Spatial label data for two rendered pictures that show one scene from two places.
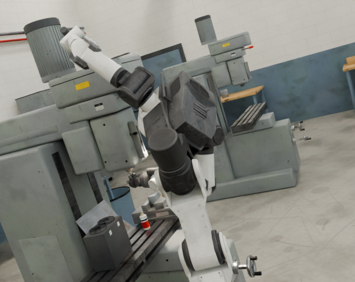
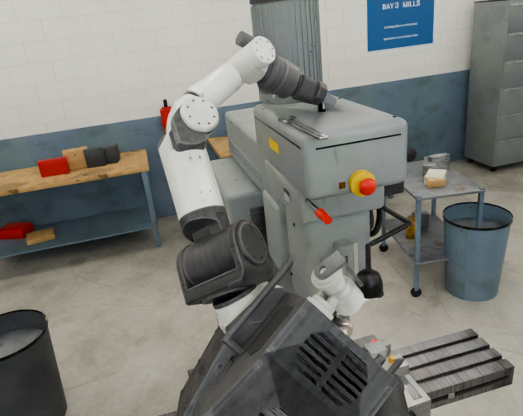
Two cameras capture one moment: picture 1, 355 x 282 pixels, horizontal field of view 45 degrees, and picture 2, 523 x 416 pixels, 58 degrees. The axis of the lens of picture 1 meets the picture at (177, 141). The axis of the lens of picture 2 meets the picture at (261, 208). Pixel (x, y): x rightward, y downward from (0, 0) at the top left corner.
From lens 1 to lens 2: 162 cm
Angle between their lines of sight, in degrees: 51
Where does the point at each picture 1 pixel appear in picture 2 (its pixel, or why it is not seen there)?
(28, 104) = (487, 14)
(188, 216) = not seen: outside the picture
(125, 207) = (485, 245)
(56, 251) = not seen: hidden behind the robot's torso
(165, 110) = (210, 371)
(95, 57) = (167, 163)
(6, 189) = not seen: hidden behind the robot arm
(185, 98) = (235, 394)
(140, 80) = (214, 263)
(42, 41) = (260, 30)
